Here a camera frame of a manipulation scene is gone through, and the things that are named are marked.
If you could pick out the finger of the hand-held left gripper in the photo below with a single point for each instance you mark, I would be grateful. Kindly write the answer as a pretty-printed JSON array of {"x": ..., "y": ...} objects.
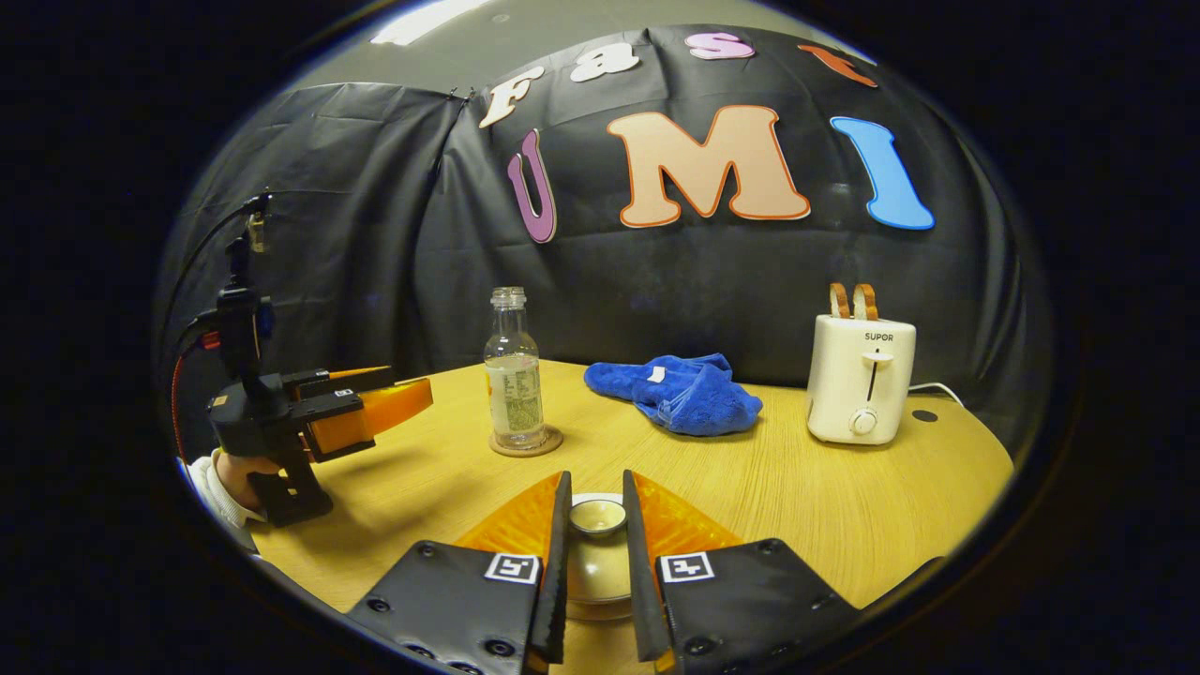
[
  {"x": 328, "y": 382},
  {"x": 375, "y": 412}
]

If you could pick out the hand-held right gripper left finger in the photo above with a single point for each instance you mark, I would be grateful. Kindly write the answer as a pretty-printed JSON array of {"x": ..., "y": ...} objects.
[{"x": 558, "y": 581}]

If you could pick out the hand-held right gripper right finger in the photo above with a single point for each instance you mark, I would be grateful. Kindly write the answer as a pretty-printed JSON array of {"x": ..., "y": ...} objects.
[{"x": 637, "y": 581}]

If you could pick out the cream ceramic teacup lid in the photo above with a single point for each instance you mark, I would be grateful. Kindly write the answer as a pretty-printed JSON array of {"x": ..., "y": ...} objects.
[{"x": 598, "y": 562}]

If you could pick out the cream ceramic teacup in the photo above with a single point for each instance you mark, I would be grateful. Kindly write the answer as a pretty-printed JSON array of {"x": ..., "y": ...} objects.
[{"x": 600, "y": 610}]

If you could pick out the round cork coaster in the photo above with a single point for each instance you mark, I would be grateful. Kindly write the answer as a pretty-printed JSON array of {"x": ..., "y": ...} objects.
[{"x": 553, "y": 444}]

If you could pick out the clear plastic water bottle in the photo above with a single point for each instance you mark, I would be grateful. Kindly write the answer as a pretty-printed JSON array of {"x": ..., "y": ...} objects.
[{"x": 514, "y": 394}]

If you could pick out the blue towel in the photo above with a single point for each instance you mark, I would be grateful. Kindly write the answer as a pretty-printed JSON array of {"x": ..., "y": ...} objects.
[{"x": 680, "y": 394}]

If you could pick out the black backdrop cloth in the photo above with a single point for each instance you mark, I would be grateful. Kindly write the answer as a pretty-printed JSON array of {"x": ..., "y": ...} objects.
[{"x": 656, "y": 281}]

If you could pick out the white toaster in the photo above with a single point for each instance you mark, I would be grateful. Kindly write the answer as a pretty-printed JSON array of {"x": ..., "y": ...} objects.
[{"x": 858, "y": 375}]

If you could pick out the toast slice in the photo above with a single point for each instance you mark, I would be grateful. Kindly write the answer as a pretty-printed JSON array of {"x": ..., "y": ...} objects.
[
  {"x": 840, "y": 302},
  {"x": 865, "y": 302}
]

